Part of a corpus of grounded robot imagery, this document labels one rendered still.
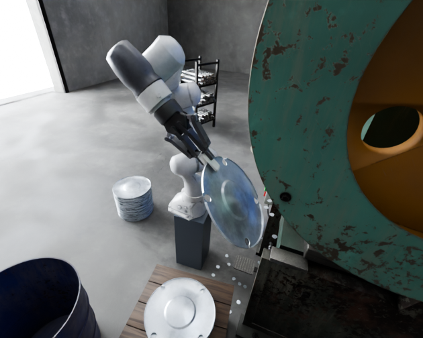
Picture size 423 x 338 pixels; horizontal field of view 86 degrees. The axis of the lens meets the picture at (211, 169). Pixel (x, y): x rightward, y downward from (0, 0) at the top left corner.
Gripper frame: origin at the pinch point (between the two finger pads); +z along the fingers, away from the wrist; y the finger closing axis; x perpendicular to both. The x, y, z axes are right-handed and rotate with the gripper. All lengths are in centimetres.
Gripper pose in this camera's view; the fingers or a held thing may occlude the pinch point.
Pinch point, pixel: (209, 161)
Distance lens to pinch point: 66.7
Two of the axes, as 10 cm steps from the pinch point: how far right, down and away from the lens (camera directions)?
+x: 3.1, -5.1, 8.0
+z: 6.2, 7.5, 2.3
